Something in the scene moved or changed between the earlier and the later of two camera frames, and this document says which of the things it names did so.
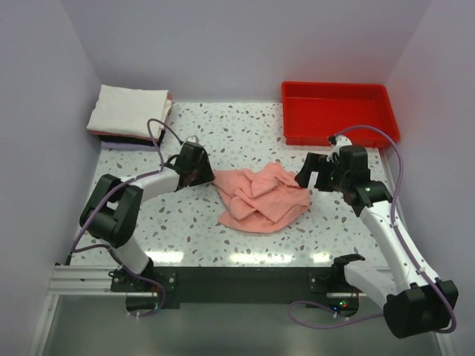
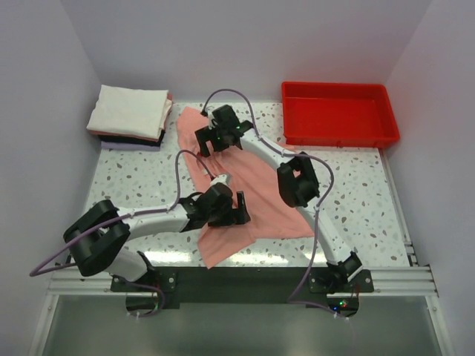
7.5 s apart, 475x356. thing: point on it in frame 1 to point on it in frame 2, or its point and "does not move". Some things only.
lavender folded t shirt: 110,144 does not move
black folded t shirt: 147,142 does not move
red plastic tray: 314,111 does not move
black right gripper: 315,162 to 205,134
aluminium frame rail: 88,280 does not move
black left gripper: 207,174 to 237,216
